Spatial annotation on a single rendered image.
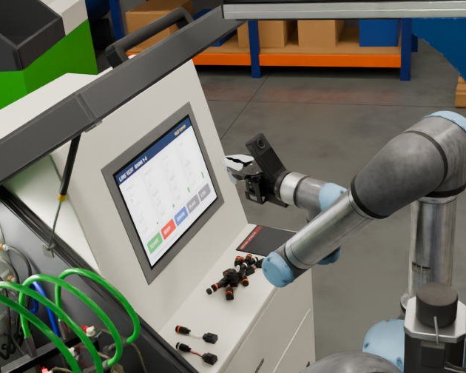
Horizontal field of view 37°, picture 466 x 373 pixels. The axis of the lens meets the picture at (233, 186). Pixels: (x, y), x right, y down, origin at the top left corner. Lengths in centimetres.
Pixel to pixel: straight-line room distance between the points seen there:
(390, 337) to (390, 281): 231
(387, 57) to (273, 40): 108
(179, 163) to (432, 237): 91
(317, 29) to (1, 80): 289
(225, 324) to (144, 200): 40
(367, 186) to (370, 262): 266
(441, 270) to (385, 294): 222
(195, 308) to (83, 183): 52
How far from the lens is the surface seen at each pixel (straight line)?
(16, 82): 505
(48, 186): 174
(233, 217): 230
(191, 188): 211
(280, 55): 651
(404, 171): 123
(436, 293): 107
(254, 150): 160
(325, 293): 367
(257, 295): 205
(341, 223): 133
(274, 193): 165
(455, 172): 133
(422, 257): 144
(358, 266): 387
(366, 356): 80
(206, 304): 204
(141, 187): 192
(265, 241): 227
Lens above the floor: 221
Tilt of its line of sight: 28 degrees down
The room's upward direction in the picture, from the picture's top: 6 degrees counter-clockwise
